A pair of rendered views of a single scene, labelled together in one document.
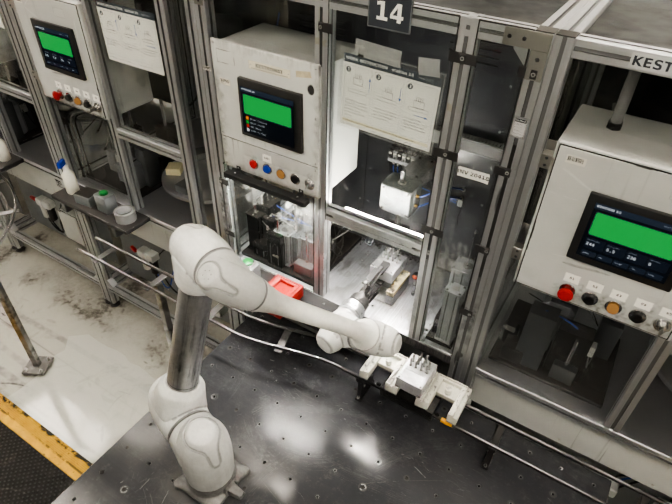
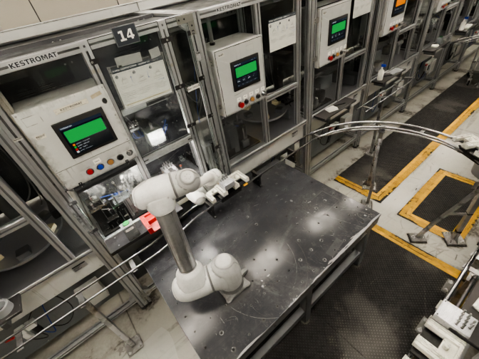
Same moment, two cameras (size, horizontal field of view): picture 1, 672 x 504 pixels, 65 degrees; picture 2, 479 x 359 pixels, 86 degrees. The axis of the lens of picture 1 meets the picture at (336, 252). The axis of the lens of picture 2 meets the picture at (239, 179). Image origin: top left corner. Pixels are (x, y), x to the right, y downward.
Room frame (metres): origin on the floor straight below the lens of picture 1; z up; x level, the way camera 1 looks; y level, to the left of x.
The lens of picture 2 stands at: (0.35, 1.06, 2.21)
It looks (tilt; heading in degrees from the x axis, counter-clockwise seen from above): 40 degrees down; 297
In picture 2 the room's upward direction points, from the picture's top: 11 degrees counter-clockwise
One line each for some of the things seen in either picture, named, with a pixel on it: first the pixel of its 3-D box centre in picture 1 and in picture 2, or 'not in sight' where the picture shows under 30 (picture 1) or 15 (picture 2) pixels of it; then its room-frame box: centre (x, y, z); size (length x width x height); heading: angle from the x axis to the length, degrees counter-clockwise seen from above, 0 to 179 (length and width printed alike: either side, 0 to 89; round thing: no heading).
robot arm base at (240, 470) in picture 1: (215, 476); (233, 279); (0.87, 0.37, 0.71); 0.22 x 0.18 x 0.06; 59
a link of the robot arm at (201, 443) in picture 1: (204, 448); (224, 271); (0.89, 0.39, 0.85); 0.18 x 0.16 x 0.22; 40
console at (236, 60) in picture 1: (286, 109); (80, 132); (1.73, 0.19, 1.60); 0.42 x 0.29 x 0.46; 59
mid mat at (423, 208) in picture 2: not in sight; (447, 201); (-0.77, -1.38, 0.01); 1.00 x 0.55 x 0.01; 59
